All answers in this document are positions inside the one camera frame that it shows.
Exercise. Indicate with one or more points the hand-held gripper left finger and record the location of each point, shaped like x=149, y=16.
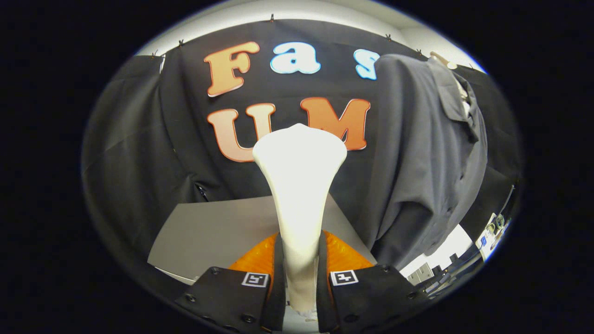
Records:
x=232, y=297

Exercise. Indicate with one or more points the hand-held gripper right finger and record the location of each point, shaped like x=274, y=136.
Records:
x=371, y=297

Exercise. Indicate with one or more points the grey button-up shirt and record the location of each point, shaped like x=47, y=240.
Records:
x=417, y=162

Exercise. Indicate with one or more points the grey drawer cabinet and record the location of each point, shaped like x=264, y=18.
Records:
x=209, y=236

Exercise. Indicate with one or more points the white device with blue label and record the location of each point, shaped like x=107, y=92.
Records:
x=483, y=241

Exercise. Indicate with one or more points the black backdrop cloth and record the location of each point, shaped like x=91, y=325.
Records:
x=162, y=139

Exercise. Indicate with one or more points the white mannequin torso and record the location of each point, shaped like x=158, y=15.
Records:
x=443, y=59

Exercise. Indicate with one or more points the row of black cloth clips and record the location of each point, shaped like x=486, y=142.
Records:
x=272, y=18

